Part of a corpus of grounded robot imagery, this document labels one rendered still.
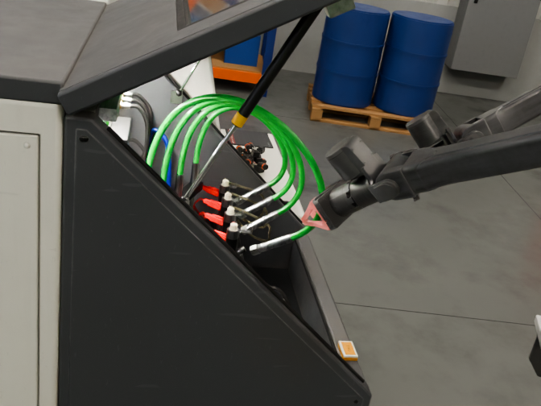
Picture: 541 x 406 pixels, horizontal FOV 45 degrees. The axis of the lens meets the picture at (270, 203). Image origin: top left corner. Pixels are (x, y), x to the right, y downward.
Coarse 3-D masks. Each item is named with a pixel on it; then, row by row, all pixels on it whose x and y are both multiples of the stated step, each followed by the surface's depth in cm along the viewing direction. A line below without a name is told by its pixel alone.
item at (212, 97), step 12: (204, 96) 126; (216, 96) 125; (228, 96) 125; (180, 108) 128; (168, 120) 130; (276, 120) 124; (288, 132) 124; (156, 144) 132; (300, 144) 124; (312, 156) 125; (312, 168) 126; (312, 228) 130
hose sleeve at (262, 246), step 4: (284, 236) 133; (288, 236) 132; (272, 240) 134; (276, 240) 134; (280, 240) 133; (284, 240) 133; (288, 240) 132; (292, 240) 133; (260, 244) 135; (264, 244) 135; (268, 244) 134; (272, 244) 134; (276, 244) 134; (280, 244) 133; (284, 244) 133; (260, 248) 135; (264, 248) 135; (268, 248) 134; (272, 248) 134; (260, 252) 136
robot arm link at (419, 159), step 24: (456, 144) 103; (480, 144) 98; (504, 144) 95; (528, 144) 92; (384, 168) 112; (408, 168) 107; (432, 168) 104; (456, 168) 102; (480, 168) 99; (504, 168) 97; (528, 168) 95; (408, 192) 109
